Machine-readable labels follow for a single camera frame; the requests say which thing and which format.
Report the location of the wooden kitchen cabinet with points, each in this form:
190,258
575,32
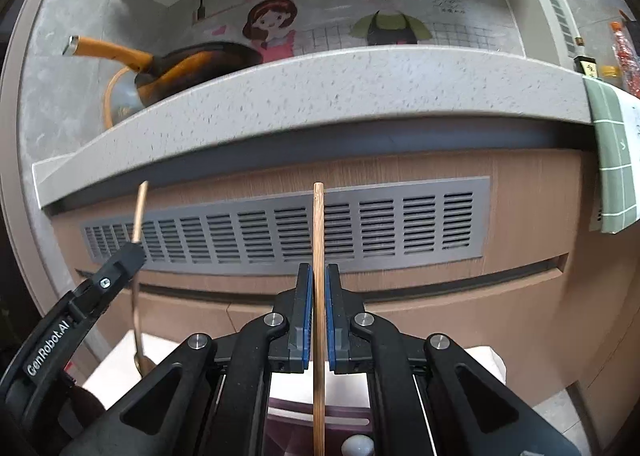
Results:
525,286

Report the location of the white round-headed spoon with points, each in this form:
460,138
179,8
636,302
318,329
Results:
356,447

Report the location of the maroon plastic utensil container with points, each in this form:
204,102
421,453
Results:
285,436

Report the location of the dark sauce bottle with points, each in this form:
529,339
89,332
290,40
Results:
584,61

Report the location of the speckled stone countertop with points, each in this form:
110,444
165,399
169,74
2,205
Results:
300,96

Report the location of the grey vent grille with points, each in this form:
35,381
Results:
400,226

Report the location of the cartoon wall sticker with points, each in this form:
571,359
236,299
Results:
385,21

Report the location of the glass lid yellow rim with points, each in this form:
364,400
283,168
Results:
122,104

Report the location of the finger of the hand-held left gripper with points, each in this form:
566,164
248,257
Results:
112,273

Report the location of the green checked towel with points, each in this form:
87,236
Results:
615,146

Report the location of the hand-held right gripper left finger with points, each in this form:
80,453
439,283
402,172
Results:
304,318

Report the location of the red snack packet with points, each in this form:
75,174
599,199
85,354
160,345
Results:
625,56

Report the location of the cream fringed tablecloth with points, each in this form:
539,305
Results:
487,366

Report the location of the bamboo chopstick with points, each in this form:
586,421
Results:
319,236

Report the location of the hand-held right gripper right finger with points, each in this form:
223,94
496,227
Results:
334,318

